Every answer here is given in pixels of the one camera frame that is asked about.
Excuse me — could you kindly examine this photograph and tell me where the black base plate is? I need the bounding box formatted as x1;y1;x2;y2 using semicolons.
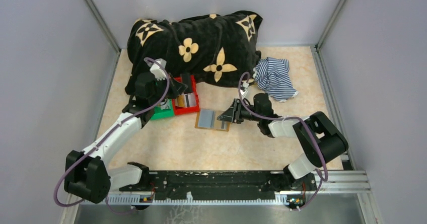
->
119;171;317;201

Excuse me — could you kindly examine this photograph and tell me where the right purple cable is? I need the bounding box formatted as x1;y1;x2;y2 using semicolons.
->
237;71;329;212

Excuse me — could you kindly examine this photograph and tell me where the blue striped cloth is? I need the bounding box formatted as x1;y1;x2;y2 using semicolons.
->
253;57;299;102

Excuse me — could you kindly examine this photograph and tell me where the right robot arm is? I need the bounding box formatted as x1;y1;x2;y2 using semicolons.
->
217;93;348;190

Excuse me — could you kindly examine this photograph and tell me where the yellow leather card holder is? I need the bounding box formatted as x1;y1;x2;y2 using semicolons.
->
195;109;230;132

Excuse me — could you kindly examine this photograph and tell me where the red plastic bin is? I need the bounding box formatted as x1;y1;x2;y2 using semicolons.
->
172;73;200;116

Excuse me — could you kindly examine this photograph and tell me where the purple cable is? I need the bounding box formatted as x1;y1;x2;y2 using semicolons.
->
237;71;329;212
53;57;171;215

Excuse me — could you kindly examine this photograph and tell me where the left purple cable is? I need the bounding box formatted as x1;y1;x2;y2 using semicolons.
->
53;57;171;215

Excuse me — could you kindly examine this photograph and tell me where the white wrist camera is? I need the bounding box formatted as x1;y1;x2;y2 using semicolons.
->
150;58;167;81
238;81;250;100

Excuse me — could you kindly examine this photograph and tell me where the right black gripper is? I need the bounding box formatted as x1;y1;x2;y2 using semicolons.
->
218;98;262;124

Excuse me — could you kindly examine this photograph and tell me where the green plastic bin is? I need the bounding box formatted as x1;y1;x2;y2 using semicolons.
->
151;99;175;120

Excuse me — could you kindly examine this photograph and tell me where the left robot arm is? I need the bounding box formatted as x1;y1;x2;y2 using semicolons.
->
63;73;194;204

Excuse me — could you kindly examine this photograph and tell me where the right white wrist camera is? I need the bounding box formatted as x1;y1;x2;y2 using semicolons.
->
238;81;250;100

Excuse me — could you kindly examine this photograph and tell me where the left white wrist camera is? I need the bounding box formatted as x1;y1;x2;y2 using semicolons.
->
150;58;167;81

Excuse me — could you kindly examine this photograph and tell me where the black floral blanket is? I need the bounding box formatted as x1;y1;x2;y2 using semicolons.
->
125;11;263;95

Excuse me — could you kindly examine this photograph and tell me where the aluminium front rail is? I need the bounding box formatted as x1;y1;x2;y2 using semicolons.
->
68;170;372;206

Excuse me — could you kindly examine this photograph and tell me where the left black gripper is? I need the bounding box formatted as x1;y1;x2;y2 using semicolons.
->
149;72;187;106

